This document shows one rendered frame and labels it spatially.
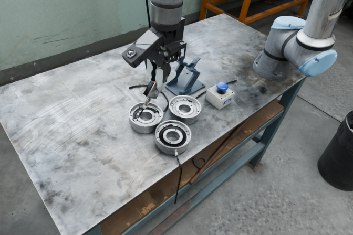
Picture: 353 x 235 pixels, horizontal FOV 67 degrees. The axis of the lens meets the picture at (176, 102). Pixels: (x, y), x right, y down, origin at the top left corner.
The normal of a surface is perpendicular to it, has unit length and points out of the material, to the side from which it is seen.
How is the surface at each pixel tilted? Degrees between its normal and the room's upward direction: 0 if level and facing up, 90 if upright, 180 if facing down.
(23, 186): 0
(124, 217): 0
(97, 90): 0
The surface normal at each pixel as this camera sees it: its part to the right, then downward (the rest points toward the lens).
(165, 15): -0.05, 0.68
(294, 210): 0.10, -0.73
